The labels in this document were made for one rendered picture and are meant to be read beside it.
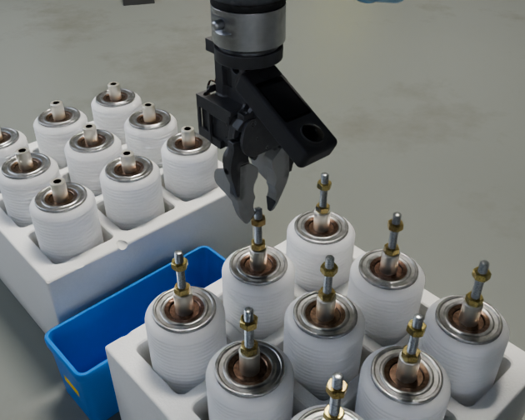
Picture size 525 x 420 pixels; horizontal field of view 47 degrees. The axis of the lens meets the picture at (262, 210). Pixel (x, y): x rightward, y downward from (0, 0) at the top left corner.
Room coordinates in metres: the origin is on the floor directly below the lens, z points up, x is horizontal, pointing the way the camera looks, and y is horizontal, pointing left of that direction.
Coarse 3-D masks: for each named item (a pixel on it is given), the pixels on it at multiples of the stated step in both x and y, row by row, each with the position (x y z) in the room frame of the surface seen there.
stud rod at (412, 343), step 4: (416, 316) 0.42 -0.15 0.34; (420, 316) 0.42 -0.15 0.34; (412, 320) 0.42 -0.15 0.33; (416, 320) 0.41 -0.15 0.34; (420, 320) 0.41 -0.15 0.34; (412, 324) 0.42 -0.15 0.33; (416, 324) 0.41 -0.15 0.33; (420, 324) 0.41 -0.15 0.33; (416, 328) 0.41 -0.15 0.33; (408, 340) 0.42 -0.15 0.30; (412, 340) 0.41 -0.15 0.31; (416, 340) 0.41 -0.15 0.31; (408, 344) 0.42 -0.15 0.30; (412, 344) 0.41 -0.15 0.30; (416, 344) 0.41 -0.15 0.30; (408, 348) 0.42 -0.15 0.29; (412, 348) 0.41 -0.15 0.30; (416, 348) 0.41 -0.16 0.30; (408, 352) 0.41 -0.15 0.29; (412, 352) 0.41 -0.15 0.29
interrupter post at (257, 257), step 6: (252, 252) 0.58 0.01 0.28; (258, 252) 0.58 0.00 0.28; (264, 252) 0.59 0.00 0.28; (252, 258) 0.58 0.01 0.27; (258, 258) 0.58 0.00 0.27; (264, 258) 0.59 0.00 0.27; (252, 264) 0.58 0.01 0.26; (258, 264) 0.58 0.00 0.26; (264, 264) 0.59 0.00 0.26; (258, 270) 0.58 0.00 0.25
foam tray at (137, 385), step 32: (352, 256) 0.69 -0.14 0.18; (128, 352) 0.51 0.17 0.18; (512, 352) 0.51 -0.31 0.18; (128, 384) 0.48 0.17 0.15; (160, 384) 0.46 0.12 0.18; (352, 384) 0.46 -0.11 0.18; (512, 384) 0.46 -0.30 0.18; (128, 416) 0.50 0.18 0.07; (160, 416) 0.43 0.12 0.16; (192, 416) 0.42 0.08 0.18; (448, 416) 0.42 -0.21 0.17; (480, 416) 0.42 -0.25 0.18; (512, 416) 0.46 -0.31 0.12
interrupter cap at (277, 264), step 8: (248, 248) 0.62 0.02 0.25; (272, 248) 0.62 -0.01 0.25; (232, 256) 0.61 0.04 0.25; (240, 256) 0.61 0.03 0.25; (248, 256) 0.61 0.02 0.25; (272, 256) 0.61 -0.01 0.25; (280, 256) 0.61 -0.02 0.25; (232, 264) 0.59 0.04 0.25; (240, 264) 0.59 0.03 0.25; (248, 264) 0.59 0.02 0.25; (272, 264) 0.59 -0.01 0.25; (280, 264) 0.59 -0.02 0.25; (232, 272) 0.57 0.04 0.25; (240, 272) 0.58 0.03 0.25; (248, 272) 0.58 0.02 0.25; (256, 272) 0.58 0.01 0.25; (264, 272) 0.58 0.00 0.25; (272, 272) 0.58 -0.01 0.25; (280, 272) 0.58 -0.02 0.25; (240, 280) 0.56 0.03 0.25; (248, 280) 0.56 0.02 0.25; (256, 280) 0.56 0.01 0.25; (264, 280) 0.56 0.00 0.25; (272, 280) 0.56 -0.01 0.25
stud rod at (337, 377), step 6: (336, 372) 0.34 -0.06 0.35; (336, 378) 0.34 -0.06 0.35; (342, 378) 0.34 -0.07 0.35; (336, 384) 0.33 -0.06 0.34; (342, 384) 0.34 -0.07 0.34; (330, 402) 0.34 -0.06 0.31; (336, 402) 0.33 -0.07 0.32; (330, 408) 0.34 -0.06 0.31; (336, 408) 0.33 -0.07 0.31; (330, 414) 0.34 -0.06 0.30; (336, 414) 0.33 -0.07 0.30
